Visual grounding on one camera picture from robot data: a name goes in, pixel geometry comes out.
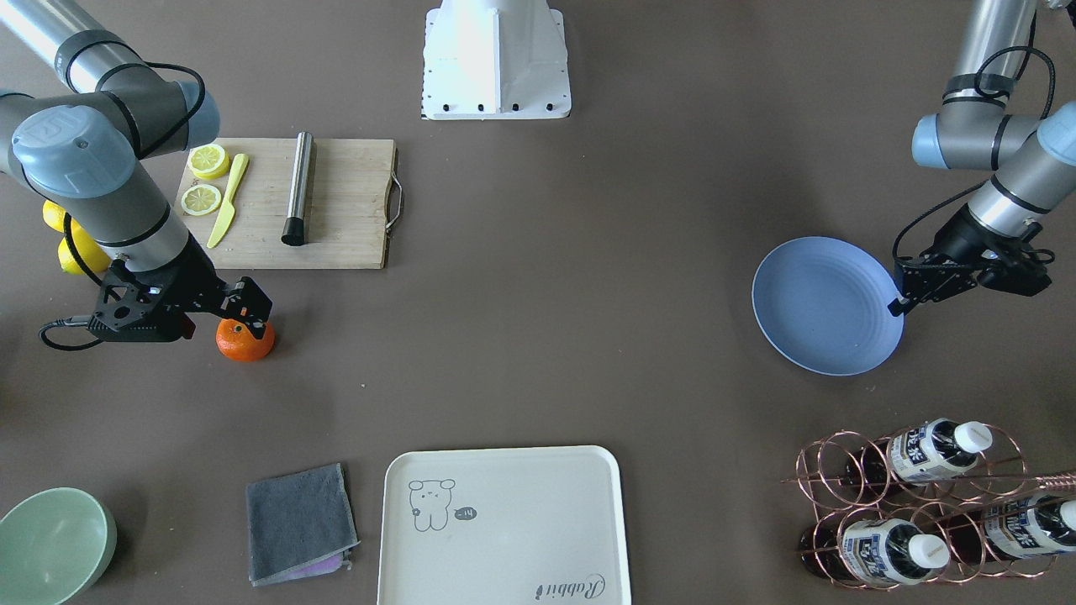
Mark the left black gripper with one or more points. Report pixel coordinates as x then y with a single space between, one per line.
963 242

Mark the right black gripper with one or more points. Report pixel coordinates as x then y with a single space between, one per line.
198 280

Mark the orange fruit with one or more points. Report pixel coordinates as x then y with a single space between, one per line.
236 342

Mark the blue plate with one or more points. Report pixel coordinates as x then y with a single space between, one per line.
822 303

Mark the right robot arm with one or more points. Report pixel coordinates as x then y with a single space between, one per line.
84 151

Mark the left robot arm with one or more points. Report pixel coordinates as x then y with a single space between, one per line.
1030 158

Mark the steel knife sharpener rod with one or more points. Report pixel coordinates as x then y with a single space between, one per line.
294 232

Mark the yellow plastic knife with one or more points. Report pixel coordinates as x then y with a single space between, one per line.
226 212

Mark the lemon slice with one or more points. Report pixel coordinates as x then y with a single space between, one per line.
209 162
201 199

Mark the dark bottle white cap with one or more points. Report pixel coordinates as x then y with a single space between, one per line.
937 450

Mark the yellow lemon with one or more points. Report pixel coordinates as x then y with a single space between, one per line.
92 255
56 217

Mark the wooden cutting board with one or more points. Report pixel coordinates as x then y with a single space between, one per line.
346 209

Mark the grey folded cloth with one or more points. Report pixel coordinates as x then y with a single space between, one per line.
299 526

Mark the mint green bowl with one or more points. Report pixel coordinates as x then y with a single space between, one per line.
54 546

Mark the cream serving tray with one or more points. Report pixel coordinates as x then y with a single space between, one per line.
538 525

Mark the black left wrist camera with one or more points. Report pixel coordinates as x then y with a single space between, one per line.
1021 270

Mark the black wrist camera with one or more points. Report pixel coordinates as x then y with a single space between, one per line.
171 329
1021 270

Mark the copper wire bottle rack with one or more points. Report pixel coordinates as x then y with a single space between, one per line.
1001 473

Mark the white camera pillar base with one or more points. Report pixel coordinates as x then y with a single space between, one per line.
495 60

